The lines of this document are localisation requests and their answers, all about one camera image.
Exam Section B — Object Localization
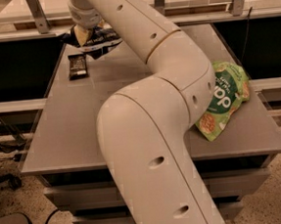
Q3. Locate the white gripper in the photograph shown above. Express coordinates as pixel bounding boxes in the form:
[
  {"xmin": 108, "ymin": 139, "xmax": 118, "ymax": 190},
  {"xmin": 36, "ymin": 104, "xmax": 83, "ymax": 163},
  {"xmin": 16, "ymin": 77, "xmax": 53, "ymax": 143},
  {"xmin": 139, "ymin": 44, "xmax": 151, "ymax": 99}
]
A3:
[{"xmin": 68, "ymin": 0, "xmax": 105, "ymax": 46}]

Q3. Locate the blue chip bag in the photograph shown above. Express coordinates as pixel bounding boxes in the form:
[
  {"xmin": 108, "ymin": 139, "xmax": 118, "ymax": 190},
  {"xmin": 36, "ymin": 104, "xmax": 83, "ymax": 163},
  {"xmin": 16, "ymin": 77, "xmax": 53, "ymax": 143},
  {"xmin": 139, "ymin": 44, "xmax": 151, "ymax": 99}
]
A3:
[{"xmin": 61, "ymin": 25, "xmax": 122, "ymax": 59}]

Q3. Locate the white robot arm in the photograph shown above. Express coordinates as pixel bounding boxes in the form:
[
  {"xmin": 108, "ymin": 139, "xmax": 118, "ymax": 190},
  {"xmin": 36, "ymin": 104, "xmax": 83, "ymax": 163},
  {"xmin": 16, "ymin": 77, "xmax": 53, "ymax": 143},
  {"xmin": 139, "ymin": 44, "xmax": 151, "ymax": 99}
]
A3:
[{"xmin": 69, "ymin": 0, "xmax": 226, "ymax": 224}]

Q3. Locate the dark rxbar chocolate bar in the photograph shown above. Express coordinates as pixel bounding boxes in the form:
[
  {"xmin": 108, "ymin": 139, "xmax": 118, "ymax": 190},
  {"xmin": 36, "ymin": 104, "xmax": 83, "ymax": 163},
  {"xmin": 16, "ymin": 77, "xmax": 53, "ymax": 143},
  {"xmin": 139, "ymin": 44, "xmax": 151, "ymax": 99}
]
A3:
[{"xmin": 68, "ymin": 53, "xmax": 88, "ymax": 81}]

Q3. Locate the green rice chips bag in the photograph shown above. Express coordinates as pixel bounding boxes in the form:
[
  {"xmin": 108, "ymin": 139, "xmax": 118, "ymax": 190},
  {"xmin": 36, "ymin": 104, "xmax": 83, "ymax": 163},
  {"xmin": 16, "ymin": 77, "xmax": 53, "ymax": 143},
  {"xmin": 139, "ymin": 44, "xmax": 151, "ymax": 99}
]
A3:
[{"xmin": 196, "ymin": 61, "xmax": 250, "ymax": 141}]

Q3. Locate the metal railing frame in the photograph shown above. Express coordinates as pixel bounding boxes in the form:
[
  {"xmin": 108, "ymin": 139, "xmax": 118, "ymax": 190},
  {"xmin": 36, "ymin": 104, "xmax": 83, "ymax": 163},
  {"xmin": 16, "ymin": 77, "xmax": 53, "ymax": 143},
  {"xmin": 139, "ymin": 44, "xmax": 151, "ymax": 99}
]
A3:
[{"xmin": 0, "ymin": 0, "xmax": 281, "ymax": 44}]

